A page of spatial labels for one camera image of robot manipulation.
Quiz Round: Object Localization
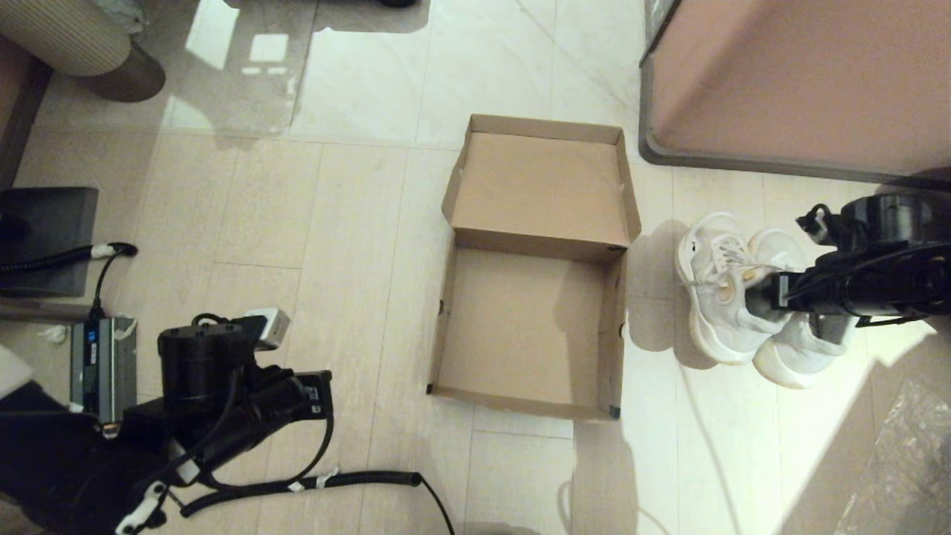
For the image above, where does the dark brown wooden furniture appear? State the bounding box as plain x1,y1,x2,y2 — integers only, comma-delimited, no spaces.
0,37,53,187

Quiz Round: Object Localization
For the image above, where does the long black corrugated conduit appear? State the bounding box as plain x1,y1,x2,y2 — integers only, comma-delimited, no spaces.
180,471,455,535

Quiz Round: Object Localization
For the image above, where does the white lace-up sneaker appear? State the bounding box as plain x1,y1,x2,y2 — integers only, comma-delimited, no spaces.
675,212,799,365
747,227,863,389

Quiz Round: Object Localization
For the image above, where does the thin black power cable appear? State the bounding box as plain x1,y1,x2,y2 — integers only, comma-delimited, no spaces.
93,256,123,320

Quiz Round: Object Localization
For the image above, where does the grey metal power supply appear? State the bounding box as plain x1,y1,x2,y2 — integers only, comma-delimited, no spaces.
71,316,138,424

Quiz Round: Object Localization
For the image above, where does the cardboard shoe box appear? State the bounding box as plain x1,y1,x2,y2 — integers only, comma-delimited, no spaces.
427,114,643,422

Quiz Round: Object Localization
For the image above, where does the beige ribbed cylinder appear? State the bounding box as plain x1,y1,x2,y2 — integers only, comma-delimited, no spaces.
0,0,166,103

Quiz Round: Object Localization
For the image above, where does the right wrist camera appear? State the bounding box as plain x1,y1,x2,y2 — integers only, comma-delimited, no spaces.
796,204,833,246

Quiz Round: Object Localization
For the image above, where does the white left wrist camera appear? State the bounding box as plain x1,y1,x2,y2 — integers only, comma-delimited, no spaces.
241,307,291,351

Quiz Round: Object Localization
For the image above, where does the clear crinkled plastic sheet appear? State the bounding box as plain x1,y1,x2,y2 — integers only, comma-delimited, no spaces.
832,379,951,535

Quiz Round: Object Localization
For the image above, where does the black corrugated conduit with plug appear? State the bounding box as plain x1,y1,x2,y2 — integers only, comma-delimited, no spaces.
0,244,140,277

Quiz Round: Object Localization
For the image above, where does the grey crumpled bag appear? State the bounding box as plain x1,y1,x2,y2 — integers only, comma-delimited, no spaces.
93,0,148,36

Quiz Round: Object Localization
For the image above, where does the pink cabinet with grey frame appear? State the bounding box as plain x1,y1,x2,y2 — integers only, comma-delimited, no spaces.
639,0,951,187

